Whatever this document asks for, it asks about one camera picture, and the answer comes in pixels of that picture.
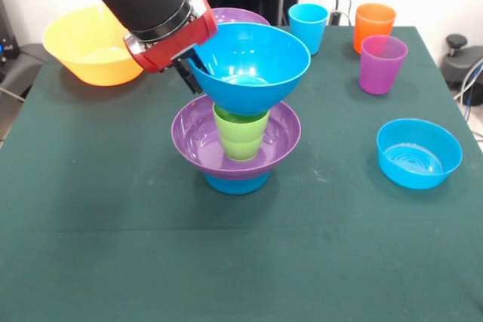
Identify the orange cup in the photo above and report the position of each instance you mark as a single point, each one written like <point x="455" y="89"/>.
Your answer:
<point x="373" y="24"/>

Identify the black knobbed equipment base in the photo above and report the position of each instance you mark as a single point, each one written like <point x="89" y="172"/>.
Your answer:
<point x="460" y="65"/>

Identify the yellow bowl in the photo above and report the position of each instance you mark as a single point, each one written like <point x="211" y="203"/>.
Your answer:
<point x="83" y="58"/>

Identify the large deep blue bowl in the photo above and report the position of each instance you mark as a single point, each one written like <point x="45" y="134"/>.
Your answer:
<point x="249" y="95"/>

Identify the green cup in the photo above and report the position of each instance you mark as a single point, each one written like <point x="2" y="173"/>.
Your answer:
<point x="241" y="151"/>
<point x="241" y="129"/>

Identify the black electronic device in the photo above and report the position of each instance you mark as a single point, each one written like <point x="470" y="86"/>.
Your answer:
<point x="7" y="28"/>

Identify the blue cup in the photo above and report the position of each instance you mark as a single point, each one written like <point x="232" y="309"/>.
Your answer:
<point x="307" y="22"/>

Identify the dark green tablecloth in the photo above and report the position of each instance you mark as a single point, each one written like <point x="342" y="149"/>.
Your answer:
<point x="241" y="243"/>

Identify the purple bowl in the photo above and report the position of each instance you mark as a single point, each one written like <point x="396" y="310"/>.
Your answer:
<point x="241" y="16"/>
<point x="279" y="137"/>

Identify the black power strip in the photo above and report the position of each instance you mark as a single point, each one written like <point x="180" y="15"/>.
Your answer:
<point x="335" y="18"/>

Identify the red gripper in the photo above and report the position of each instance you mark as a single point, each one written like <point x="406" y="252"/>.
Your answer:
<point x="177" y="45"/>

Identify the purple cup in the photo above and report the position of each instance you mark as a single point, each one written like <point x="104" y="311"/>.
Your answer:
<point x="381" y="69"/>

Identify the small blue bowl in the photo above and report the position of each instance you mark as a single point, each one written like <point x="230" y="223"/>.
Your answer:
<point x="415" y="163"/>
<point x="235" y="187"/>

